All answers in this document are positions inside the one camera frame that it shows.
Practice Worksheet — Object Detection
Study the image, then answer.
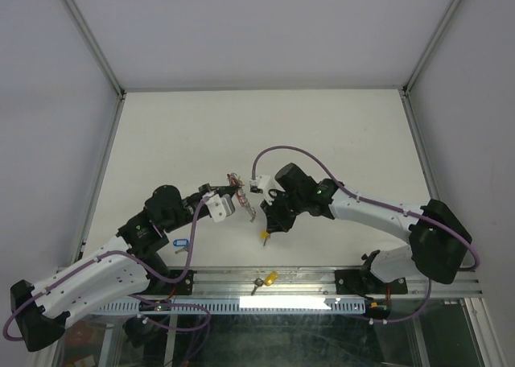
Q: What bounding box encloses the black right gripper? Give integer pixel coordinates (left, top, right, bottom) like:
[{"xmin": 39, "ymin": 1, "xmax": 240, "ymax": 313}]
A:
[{"xmin": 260, "ymin": 190, "xmax": 305, "ymax": 233}]

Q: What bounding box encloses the metal keyring holder red handle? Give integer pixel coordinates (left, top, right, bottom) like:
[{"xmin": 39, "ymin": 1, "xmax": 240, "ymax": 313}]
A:
[{"xmin": 227, "ymin": 172, "xmax": 257, "ymax": 223}]

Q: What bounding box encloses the yellow tag key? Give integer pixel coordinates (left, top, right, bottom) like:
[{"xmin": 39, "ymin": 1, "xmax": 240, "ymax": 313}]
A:
[
  {"xmin": 250, "ymin": 271, "xmax": 278, "ymax": 296},
  {"xmin": 261, "ymin": 231, "xmax": 270, "ymax": 246}
]

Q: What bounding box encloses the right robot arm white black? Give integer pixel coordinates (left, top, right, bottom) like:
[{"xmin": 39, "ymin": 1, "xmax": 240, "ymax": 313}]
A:
[{"xmin": 250, "ymin": 163, "xmax": 472, "ymax": 298}]

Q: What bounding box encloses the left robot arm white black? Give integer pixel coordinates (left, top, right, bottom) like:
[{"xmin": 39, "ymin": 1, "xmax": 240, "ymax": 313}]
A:
[{"xmin": 2, "ymin": 184, "xmax": 241, "ymax": 353}]

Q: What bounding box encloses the blue tag key on table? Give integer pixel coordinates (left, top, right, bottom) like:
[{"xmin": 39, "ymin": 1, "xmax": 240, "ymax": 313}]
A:
[{"xmin": 173, "ymin": 238, "xmax": 190, "ymax": 254}]

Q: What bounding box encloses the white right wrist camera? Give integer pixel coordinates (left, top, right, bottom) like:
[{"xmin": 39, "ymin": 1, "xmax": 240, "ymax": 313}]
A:
[{"xmin": 249, "ymin": 175, "xmax": 278, "ymax": 204}]

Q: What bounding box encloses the aluminium mounting rail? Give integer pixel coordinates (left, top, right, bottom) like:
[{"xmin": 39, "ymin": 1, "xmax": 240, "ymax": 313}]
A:
[{"xmin": 144, "ymin": 267, "xmax": 483, "ymax": 299}]

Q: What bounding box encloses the white slotted cable duct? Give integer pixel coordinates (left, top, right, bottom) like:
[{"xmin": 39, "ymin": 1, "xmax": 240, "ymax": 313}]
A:
[{"xmin": 94, "ymin": 295, "xmax": 365, "ymax": 316}]

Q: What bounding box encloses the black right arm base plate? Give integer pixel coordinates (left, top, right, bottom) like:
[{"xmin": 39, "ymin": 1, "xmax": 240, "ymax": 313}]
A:
[{"xmin": 334, "ymin": 269, "xmax": 408, "ymax": 297}]

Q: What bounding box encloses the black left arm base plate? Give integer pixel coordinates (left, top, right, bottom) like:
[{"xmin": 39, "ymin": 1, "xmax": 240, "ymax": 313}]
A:
[{"xmin": 152, "ymin": 268, "xmax": 197, "ymax": 295}]

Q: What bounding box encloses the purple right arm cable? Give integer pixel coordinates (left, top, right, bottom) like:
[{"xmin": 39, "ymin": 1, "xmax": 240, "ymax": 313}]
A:
[{"xmin": 251, "ymin": 145, "xmax": 482, "ymax": 326}]

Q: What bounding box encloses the left aluminium frame post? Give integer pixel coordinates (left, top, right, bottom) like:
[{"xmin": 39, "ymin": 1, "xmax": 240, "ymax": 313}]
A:
[{"xmin": 61, "ymin": 0, "xmax": 126, "ymax": 100}]

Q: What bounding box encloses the aluminium frame post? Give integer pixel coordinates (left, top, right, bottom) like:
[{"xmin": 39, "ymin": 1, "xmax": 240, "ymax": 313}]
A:
[
  {"xmin": 61, "ymin": 0, "xmax": 126, "ymax": 100},
  {"xmin": 402, "ymin": 0, "xmax": 464, "ymax": 97}
]

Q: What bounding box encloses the right aluminium frame post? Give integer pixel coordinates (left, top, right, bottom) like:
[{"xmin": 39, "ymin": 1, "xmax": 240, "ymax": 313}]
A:
[{"xmin": 402, "ymin": 0, "xmax": 464, "ymax": 97}]

